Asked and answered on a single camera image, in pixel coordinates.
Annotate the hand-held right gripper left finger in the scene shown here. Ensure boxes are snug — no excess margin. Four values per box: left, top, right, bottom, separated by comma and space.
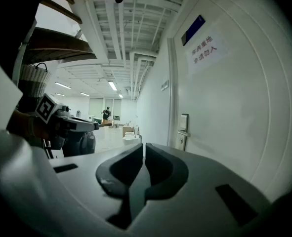
95, 143, 144, 200

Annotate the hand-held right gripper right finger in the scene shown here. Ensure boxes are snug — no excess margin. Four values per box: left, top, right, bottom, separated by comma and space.
145, 143, 189, 200

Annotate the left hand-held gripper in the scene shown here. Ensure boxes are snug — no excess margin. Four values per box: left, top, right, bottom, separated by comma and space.
35, 92, 100, 151

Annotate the white door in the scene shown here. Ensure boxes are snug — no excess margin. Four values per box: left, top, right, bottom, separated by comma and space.
172, 0, 292, 203

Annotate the person's left forearm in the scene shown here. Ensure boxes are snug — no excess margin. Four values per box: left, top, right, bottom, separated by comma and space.
6, 109, 50, 145

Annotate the blue and white wall sign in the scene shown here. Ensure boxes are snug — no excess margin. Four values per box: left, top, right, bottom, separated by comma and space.
181, 14, 207, 46

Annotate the brown cardboard box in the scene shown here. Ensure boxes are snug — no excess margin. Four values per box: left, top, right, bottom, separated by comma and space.
122, 124, 134, 136

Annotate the white round bin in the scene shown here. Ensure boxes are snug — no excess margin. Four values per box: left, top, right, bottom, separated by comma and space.
122, 131, 140, 146

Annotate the dark wristband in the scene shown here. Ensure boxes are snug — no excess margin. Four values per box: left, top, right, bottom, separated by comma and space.
28, 116, 36, 139

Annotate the woven wicker basket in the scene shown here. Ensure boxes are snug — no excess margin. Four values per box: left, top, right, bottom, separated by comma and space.
18, 62, 52, 99

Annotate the brown wooden shelf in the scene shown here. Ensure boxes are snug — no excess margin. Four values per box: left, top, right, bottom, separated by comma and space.
23, 27, 97, 64

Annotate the white paper notice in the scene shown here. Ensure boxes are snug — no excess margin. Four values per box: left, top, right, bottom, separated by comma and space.
185, 30, 230, 76

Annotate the person's black shirt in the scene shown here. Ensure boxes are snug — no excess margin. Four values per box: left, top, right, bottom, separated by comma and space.
0, 0, 49, 83

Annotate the white shelf post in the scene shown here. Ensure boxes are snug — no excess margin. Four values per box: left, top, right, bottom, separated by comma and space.
11, 18, 38, 85

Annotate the brown wooden rail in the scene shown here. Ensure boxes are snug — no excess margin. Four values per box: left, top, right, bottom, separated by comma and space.
40, 0, 83, 25

